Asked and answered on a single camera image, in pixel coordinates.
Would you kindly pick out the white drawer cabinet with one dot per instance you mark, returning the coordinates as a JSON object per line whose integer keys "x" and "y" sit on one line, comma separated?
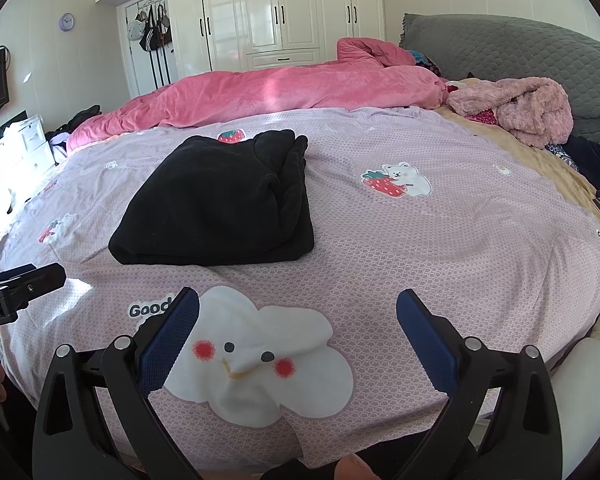
{"x": 25, "y": 157}

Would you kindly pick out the fluffy pink garment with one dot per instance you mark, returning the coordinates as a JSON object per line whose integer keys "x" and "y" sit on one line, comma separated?
{"x": 535, "y": 110}

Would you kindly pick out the dark clothes pile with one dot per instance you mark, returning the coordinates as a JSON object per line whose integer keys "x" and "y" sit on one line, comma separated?
{"x": 77, "y": 120}

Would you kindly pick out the black long-sleeve shirt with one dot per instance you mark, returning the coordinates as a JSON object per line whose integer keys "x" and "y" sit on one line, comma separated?
{"x": 215, "y": 204}

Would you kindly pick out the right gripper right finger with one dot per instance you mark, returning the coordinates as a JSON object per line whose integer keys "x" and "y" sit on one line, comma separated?
{"x": 523, "y": 439}

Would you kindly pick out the hanging bags on door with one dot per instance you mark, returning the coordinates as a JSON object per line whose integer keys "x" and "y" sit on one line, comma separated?
{"x": 151, "y": 29}

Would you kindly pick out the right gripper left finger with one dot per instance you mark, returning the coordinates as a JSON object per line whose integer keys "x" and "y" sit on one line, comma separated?
{"x": 71, "y": 438}

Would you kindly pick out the grey quilted headboard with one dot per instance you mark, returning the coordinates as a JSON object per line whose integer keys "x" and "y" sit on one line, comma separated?
{"x": 493, "y": 47}

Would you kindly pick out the lilac patterned bed sheet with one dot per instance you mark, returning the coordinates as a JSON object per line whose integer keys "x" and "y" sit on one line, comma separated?
{"x": 305, "y": 359}

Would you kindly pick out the beige blanket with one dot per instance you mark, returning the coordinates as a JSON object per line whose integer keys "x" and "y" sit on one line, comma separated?
{"x": 570, "y": 183}

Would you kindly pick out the round wall clock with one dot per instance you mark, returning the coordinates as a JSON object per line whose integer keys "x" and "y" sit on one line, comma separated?
{"x": 67, "y": 22}

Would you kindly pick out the pink quilt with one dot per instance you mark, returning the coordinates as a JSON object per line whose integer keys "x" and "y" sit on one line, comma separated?
{"x": 367, "y": 72}

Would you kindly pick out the dark clothes by headboard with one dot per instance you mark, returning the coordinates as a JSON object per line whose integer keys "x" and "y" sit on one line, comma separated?
{"x": 581, "y": 155}

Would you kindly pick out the white wardrobe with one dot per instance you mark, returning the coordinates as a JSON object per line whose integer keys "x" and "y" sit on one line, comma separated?
{"x": 253, "y": 34}

